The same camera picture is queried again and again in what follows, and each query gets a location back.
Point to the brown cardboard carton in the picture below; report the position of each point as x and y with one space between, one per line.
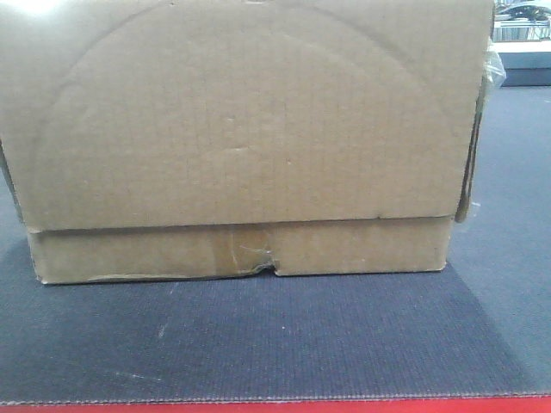
146 140

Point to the dark conveyor belt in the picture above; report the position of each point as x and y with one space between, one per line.
480 327

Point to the red conveyor edge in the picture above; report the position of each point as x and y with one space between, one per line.
499 404

